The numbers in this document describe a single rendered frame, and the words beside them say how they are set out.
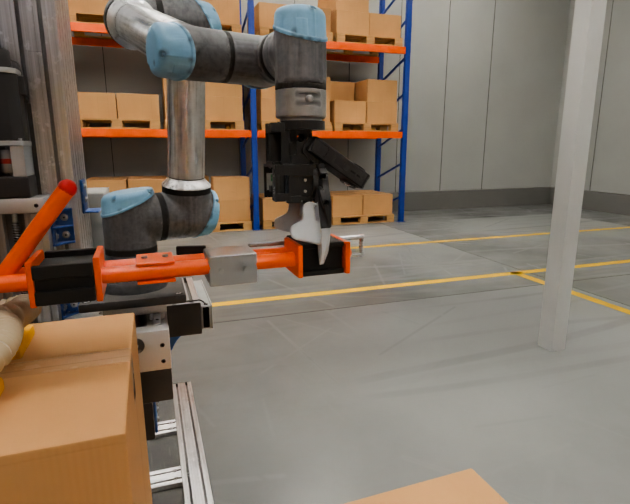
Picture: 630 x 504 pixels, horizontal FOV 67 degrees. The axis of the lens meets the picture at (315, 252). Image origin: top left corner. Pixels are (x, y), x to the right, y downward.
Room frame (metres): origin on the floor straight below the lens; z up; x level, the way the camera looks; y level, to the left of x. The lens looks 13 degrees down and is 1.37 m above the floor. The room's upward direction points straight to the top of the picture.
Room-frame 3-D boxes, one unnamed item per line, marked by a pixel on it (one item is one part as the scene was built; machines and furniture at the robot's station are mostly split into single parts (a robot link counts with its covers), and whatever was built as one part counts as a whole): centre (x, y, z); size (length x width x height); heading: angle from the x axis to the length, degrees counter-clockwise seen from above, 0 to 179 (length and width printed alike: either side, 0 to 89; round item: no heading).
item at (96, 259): (0.62, 0.33, 1.20); 0.10 x 0.08 x 0.06; 20
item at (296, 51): (0.74, 0.02, 1.50); 0.09 x 0.08 x 0.11; 34
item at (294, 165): (0.73, 0.03, 1.34); 0.09 x 0.08 x 0.12; 110
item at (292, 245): (0.73, 0.00, 1.20); 0.08 x 0.07 x 0.05; 110
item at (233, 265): (0.69, 0.13, 1.19); 0.07 x 0.07 x 0.04; 20
